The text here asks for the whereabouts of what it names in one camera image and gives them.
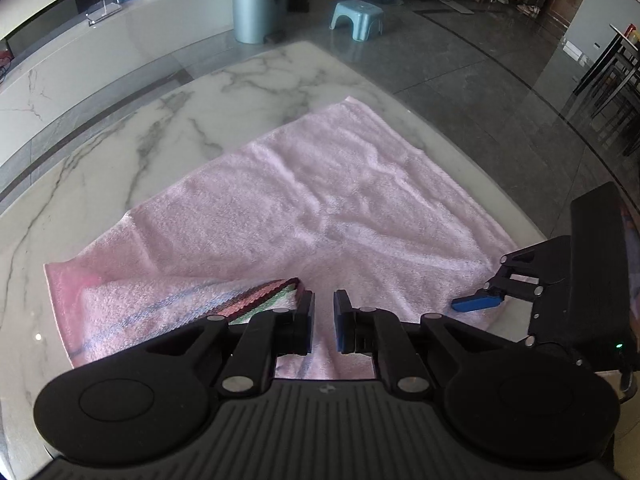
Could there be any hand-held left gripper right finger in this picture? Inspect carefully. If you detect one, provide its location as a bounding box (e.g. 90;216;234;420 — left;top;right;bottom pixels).
333;289;506;402

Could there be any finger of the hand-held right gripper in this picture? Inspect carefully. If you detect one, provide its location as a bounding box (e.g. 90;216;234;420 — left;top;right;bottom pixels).
451;271;547;313
499;235;572;286

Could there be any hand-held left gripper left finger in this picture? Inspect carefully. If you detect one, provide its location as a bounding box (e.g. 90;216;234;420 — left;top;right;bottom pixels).
142;290;317;397

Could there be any pink towel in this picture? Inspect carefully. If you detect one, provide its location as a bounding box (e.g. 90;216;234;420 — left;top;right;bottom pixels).
42;96;533;381

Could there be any black dining chair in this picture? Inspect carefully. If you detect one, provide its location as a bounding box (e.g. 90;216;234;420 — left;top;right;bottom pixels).
572;35;640;158

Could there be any blue plastic stool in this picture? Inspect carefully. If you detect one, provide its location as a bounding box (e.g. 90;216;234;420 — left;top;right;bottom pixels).
330;1;385;41

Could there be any grey metal trash can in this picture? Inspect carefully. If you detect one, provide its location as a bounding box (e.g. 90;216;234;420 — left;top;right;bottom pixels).
231;0;289;44

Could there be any white marble tv console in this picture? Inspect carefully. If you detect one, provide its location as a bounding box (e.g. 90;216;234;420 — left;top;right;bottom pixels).
0;0;241;196

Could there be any clear acrylic stand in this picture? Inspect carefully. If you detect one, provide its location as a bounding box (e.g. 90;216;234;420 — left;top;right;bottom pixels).
86;2;125;27

